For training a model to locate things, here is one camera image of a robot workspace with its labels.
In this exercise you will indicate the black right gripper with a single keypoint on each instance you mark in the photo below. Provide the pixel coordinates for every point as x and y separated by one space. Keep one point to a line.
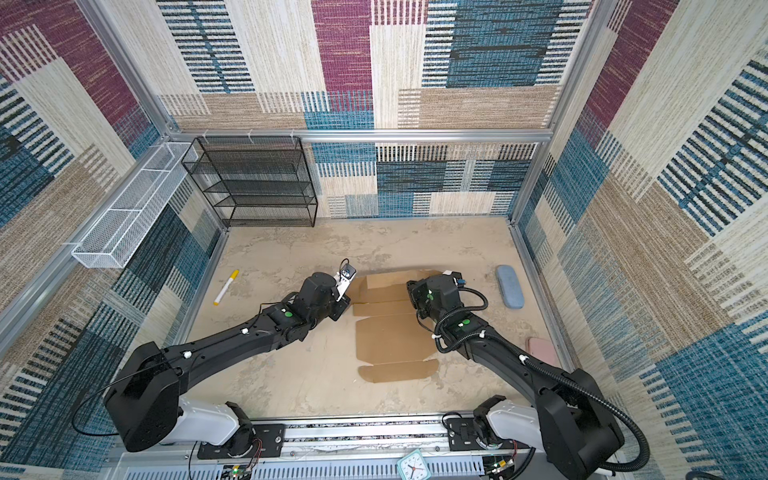
415 288

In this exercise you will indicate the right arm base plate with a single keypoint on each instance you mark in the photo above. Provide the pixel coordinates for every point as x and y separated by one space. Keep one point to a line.
464 436

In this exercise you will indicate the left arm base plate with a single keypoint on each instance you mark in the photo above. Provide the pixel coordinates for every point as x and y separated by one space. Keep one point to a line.
258 440

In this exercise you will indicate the small teal alarm clock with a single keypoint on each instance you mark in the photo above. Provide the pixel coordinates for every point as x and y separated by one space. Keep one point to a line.
413 466

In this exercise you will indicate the yellow-capped white marker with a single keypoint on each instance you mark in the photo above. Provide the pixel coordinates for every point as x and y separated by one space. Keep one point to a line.
219 297

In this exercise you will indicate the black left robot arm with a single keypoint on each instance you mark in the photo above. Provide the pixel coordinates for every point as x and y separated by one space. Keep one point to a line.
147 403

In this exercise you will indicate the pink flat case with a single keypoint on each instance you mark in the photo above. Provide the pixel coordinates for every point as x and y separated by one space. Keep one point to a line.
543 349

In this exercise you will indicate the white wire mesh basket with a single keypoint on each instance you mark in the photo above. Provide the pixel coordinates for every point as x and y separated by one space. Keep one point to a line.
114 238

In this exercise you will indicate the black wire shelf rack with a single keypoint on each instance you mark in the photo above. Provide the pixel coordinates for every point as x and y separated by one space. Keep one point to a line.
262 181

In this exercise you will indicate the brown cardboard box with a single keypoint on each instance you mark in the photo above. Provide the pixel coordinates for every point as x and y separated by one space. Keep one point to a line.
390 342

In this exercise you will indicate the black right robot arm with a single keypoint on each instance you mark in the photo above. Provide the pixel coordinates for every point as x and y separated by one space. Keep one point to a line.
571 422

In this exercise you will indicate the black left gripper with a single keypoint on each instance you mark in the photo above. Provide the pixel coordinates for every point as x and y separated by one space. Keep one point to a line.
341 307

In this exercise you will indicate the blue-grey glasses case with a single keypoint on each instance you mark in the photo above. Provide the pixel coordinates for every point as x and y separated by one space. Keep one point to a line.
510 287

